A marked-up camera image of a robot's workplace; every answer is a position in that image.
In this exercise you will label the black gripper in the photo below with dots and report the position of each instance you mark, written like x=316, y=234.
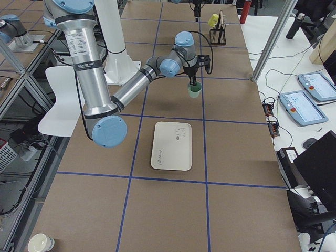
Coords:
x=190, y=71
x=197, y=10

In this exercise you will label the pale green cup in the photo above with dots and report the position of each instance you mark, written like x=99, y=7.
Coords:
x=194, y=90

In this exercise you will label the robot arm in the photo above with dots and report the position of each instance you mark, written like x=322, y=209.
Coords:
x=79, y=22
x=190, y=4

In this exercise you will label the yellow cup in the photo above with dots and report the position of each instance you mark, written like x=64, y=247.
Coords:
x=213, y=20

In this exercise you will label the cream rabbit tray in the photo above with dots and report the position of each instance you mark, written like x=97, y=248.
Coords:
x=172, y=146

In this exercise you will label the paper cup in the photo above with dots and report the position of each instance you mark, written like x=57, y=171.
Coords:
x=40, y=243

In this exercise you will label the red cylinder bottle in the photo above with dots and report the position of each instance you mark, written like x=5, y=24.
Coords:
x=245, y=11

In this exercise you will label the black thermos bottle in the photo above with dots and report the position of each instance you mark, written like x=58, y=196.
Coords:
x=295, y=26

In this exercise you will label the near teach pendant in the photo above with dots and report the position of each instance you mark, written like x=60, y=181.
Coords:
x=302, y=109

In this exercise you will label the teach pendant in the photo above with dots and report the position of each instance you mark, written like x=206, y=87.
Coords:
x=302, y=109
x=318, y=86

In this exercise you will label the far teach pendant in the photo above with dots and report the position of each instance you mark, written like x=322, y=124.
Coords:
x=318, y=86

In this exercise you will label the black computer mouse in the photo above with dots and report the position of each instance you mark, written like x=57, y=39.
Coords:
x=309, y=142

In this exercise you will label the white chair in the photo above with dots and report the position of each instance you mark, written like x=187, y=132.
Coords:
x=62, y=118

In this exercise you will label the black wire cup rack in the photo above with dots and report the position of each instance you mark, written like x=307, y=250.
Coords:
x=217, y=34

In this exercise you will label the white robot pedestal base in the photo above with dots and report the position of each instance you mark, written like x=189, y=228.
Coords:
x=119, y=66

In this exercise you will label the aluminium frame post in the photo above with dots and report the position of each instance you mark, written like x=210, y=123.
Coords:
x=274, y=35

